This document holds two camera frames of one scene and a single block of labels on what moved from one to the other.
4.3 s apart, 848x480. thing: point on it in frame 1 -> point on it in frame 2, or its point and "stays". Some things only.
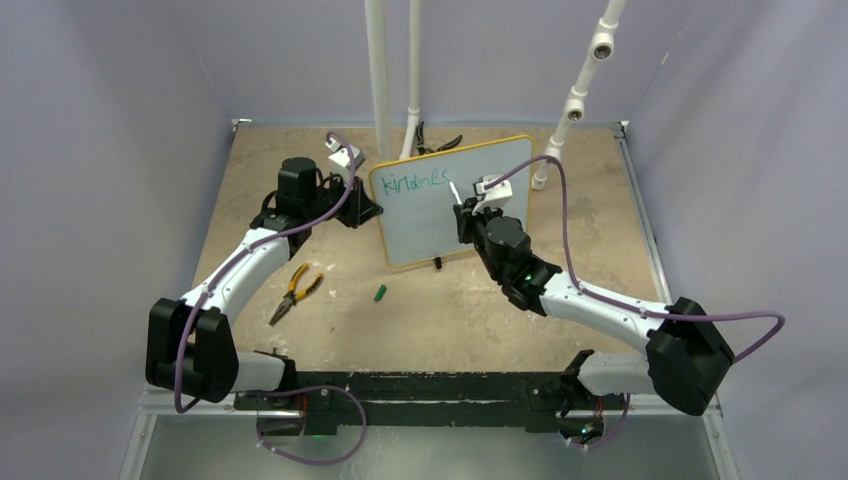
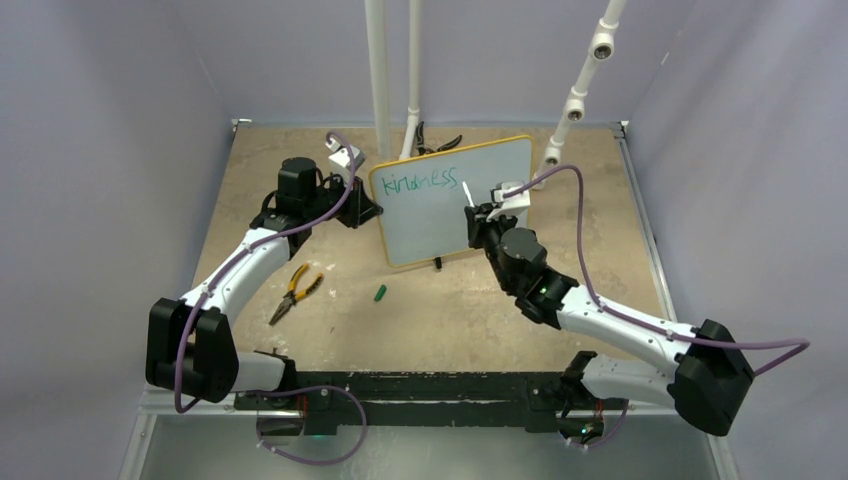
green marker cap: (380, 293) stays
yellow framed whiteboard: (417, 222) stays
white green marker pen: (454, 190) -> (470, 199)
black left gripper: (359, 208) stays
